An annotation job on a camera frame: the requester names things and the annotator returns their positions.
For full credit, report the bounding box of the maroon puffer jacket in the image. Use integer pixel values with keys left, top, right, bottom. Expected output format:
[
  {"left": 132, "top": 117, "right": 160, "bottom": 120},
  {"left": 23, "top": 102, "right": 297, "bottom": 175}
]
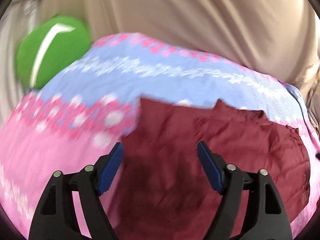
[{"left": 110, "top": 98, "right": 310, "bottom": 239}]

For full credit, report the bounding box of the pink floral bed sheet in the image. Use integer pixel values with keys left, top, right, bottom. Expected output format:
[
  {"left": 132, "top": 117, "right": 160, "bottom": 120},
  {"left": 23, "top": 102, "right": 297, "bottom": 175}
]
[{"left": 1, "top": 34, "right": 319, "bottom": 239}]

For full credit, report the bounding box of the green round pillow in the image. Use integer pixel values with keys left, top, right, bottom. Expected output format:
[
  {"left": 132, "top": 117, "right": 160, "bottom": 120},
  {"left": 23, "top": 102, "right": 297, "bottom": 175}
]
[{"left": 15, "top": 15, "right": 92, "bottom": 89}]

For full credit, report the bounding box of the beige curtain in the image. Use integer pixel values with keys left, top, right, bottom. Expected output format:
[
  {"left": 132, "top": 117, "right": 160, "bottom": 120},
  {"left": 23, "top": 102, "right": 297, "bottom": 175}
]
[{"left": 42, "top": 0, "right": 319, "bottom": 94}]

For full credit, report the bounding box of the white satin curtain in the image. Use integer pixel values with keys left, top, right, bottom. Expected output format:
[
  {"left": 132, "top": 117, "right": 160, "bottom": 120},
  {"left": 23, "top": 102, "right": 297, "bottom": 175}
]
[{"left": 1, "top": 0, "right": 41, "bottom": 124}]

